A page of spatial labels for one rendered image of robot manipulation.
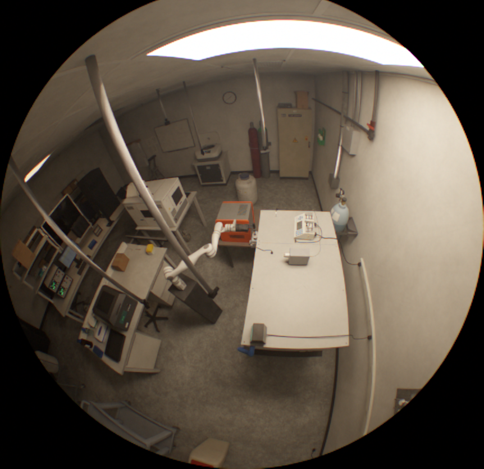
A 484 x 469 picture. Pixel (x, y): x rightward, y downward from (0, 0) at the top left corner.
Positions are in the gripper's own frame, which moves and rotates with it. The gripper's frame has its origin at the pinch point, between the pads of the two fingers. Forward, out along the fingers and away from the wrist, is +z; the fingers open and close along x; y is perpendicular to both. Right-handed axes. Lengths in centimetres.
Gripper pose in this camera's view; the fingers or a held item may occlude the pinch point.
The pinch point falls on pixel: (255, 226)
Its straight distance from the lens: 157.3
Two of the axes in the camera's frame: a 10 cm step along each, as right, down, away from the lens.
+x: -1.6, 7.4, -6.5
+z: 9.8, 0.2, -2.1
